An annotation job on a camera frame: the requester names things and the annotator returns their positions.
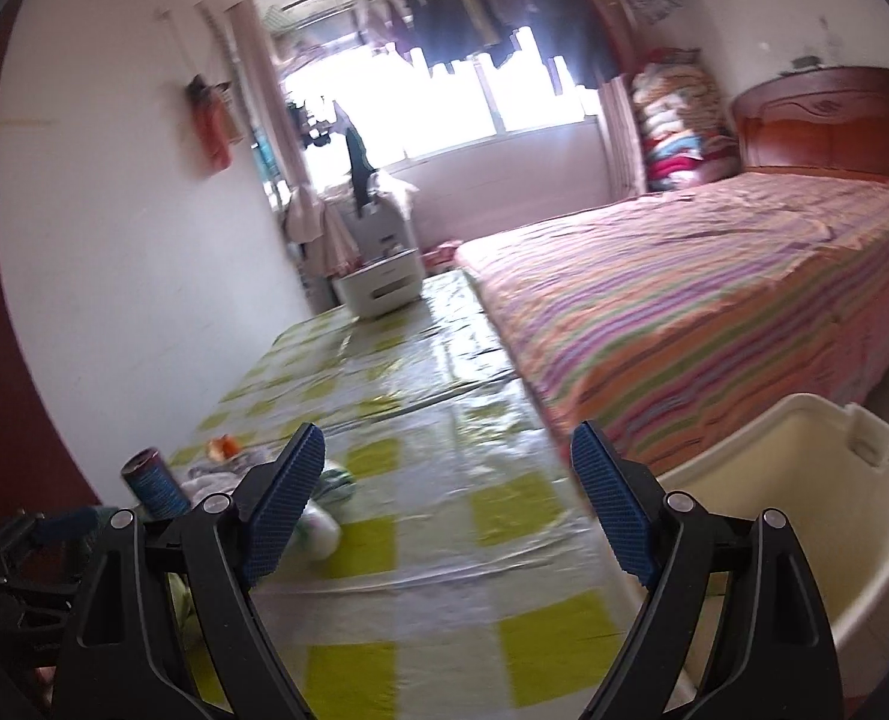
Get row of hanging clothes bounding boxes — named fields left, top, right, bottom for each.
left=355, top=0, right=626, bottom=87

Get dark hanging garment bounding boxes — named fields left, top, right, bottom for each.
left=340, top=101, right=380, bottom=211

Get white plastic organizer box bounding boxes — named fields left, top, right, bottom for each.
left=337, top=247, right=425, bottom=318

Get cream plastic bin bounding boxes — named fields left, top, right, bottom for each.
left=653, top=392, right=889, bottom=713

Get hanging towels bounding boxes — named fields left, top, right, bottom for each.
left=283, top=187, right=356, bottom=278

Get pink curtain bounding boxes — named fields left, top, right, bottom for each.
left=245, top=0, right=311, bottom=196

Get crumpled white tissue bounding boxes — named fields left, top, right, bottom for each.
left=182, top=465, right=254, bottom=503

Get stack of folded blankets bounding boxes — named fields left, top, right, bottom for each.
left=632, top=49, right=741, bottom=192

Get red wall bag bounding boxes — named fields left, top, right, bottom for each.
left=188, top=75, right=236, bottom=173

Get printed drink bottle white cap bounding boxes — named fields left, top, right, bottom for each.
left=295, top=457, right=357, bottom=562

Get striped bed sheet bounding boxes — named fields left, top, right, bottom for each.
left=452, top=169, right=889, bottom=477

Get wooden headboard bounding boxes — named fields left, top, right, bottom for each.
left=728, top=66, right=889, bottom=185

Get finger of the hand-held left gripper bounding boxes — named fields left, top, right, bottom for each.
left=35, top=508, right=102, bottom=545

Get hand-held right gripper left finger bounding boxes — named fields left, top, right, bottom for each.
left=50, top=422, right=327, bottom=720

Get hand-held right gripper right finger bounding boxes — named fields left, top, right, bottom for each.
left=570, top=422, right=845, bottom=720

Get dark blue drink can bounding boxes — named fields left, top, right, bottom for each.
left=121, top=448, right=191, bottom=520

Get white pleated curtain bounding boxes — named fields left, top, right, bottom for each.
left=598, top=79, right=648, bottom=196

